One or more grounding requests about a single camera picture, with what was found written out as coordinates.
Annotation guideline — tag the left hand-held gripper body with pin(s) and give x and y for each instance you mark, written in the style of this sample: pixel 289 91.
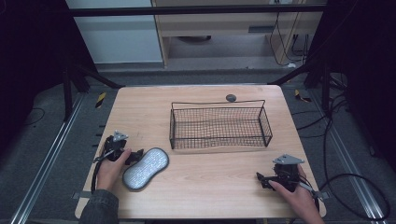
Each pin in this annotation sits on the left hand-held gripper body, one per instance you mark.
pixel 115 146

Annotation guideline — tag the person's right hand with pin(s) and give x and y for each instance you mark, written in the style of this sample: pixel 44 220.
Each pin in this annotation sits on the person's right hand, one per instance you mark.
pixel 299 199

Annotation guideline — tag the yellow black striped tape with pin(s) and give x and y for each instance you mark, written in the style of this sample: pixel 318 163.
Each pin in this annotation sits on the yellow black striped tape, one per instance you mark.
pixel 301 96
pixel 100 99

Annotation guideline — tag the black curtain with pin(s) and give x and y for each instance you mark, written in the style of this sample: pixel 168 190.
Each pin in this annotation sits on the black curtain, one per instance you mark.
pixel 364 62
pixel 31 62

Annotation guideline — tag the grey oval textured pad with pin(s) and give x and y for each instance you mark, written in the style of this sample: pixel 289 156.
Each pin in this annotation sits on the grey oval textured pad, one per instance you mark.
pixel 145 169

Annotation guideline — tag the black metal stand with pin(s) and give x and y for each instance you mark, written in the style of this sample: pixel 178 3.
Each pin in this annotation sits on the black metal stand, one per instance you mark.
pixel 67 93
pixel 325 90

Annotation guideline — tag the light wooden desk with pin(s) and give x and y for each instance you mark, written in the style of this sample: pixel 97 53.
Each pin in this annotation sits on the light wooden desk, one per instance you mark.
pixel 218 23

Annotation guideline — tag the black horizontal frame bar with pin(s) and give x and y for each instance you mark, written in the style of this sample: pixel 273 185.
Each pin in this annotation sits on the black horizontal frame bar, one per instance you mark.
pixel 193 10

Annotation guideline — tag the grey round table cap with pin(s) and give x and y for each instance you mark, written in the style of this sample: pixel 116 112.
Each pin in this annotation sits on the grey round table cap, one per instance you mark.
pixel 231 98

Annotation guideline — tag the white cabinet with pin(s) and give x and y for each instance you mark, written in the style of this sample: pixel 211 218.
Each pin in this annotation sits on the white cabinet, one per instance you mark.
pixel 118 37

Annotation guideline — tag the aluminium floor rail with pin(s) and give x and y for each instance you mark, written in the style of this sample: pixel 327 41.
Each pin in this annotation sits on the aluminium floor rail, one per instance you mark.
pixel 351 168
pixel 46 161

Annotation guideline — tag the person's left hand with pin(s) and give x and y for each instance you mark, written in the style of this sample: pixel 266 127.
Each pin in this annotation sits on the person's left hand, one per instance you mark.
pixel 109 172

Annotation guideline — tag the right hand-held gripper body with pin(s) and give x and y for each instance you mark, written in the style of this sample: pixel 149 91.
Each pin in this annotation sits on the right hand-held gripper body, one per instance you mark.
pixel 286 174

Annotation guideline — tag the white plug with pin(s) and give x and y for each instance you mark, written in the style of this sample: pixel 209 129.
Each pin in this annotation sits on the white plug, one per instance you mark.
pixel 291 65

